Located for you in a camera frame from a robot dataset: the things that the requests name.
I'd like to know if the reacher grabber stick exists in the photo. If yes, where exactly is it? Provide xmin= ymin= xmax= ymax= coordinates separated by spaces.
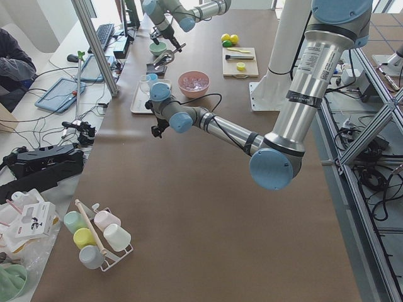
xmin=61 ymin=50 xmax=96 ymax=145

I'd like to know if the white product box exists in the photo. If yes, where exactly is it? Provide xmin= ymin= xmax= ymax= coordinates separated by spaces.
xmin=15 ymin=202 xmax=56 ymax=239

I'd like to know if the green lime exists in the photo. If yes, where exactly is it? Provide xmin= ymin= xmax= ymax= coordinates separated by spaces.
xmin=222 ymin=40 xmax=232 ymax=48

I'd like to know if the white cup on rack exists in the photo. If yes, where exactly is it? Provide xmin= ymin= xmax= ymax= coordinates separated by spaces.
xmin=103 ymin=223 xmax=132 ymax=252

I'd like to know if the green cup on rack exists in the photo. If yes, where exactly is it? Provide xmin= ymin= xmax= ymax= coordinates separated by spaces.
xmin=63 ymin=211 xmax=87 ymax=234

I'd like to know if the beige serving tray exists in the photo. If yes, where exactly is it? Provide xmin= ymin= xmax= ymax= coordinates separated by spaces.
xmin=130 ymin=84 xmax=152 ymax=115

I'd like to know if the wooden cutting board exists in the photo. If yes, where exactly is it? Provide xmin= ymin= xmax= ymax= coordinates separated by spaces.
xmin=222 ymin=47 xmax=259 ymax=77

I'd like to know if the half lemon slice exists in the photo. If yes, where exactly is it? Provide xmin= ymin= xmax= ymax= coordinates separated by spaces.
xmin=236 ymin=62 xmax=246 ymax=71

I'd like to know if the clear wine glass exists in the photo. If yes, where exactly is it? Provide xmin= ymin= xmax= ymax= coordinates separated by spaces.
xmin=139 ymin=74 xmax=151 ymax=96

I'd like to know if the black keyboard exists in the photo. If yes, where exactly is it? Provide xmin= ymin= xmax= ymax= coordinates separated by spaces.
xmin=96 ymin=23 xmax=115 ymax=51

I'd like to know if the pink bowl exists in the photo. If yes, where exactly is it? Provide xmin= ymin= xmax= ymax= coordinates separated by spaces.
xmin=178 ymin=70 xmax=210 ymax=99

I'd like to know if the yellow lemon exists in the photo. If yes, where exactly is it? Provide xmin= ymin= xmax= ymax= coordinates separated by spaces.
xmin=230 ymin=34 xmax=239 ymax=45
xmin=221 ymin=33 xmax=230 ymax=42

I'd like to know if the grey cup on rack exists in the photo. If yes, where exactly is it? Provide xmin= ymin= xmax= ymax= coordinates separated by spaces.
xmin=79 ymin=245 xmax=105 ymax=269

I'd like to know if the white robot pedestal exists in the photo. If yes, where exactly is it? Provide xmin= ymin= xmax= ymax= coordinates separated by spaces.
xmin=249 ymin=0 xmax=311 ymax=111

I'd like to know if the black computer mouse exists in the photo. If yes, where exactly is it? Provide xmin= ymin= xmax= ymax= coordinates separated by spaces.
xmin=67 ymin=54 xmax=79 ymax=62

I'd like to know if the blue teach pendant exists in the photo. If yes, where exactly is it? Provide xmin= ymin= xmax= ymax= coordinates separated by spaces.
xmin=35 ymin=77 xmax=77 ymax=113
xmin=81 ymin=54 xmax=104 ymax=83

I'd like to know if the aluminium frame post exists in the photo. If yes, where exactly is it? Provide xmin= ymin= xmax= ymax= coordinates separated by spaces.
xmin=71 ymin=0 xmax=118 ymax=97

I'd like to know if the metal ice scoop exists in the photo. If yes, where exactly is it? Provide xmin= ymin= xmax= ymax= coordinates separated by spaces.
xmin=153 ymin=50 xmax=176 ymax=69

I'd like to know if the yellow plastic knife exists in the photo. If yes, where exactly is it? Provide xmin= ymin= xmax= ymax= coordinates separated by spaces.
xmin=227 ymin=47 xmax=251 ymax=53

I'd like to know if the white cup rack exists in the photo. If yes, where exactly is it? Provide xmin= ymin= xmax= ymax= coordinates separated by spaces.
xmin=74 ymin=199 xmax=134 ymax=272

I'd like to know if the seated person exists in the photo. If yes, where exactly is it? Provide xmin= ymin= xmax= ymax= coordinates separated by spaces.
xmin=1 ymin=28 xmax=37 ymax=113

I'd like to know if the green bowl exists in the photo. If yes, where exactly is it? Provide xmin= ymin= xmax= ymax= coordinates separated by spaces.
xmin=149 ymin=42 xmax=167 ymax=56

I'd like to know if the black monitor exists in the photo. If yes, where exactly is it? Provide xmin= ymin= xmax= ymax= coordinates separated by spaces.
xmin=120 ymin=0 xmax=140 ymax=42

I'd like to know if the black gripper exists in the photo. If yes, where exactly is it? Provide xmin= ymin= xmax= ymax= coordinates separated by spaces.
xmin=151 ymin=118 xmax=170 ymax=138
xmin=154 ymin=28 xmax=186 ymax=52

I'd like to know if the black bag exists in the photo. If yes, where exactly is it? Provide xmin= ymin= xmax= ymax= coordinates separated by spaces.
xmin=1 ymin=143 xmax=84 ymax=204

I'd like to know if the clear ice cubes pile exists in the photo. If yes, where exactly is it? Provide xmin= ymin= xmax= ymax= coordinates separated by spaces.
xmin=180 ymin=75 xmax=209 ymax=92

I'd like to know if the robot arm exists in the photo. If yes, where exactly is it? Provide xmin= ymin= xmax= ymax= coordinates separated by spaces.
xmin=145 ymin=1 xmax=372 ymax=190
xmin=142 ymin=0 xmax=231 ymax=52

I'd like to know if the yellow cup on rack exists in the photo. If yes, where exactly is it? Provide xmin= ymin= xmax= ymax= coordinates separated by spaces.
xmin=73 ymin=228 xmax=96 ymax=250

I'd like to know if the pink cup on rack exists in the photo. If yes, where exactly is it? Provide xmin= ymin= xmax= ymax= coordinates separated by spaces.
xmin=94 ymin=210 xmax=121 ymax=232

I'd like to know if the light blue cup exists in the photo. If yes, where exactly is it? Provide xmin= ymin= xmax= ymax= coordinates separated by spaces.
xmin=148 ymin=73 xmax=158 ymax=82

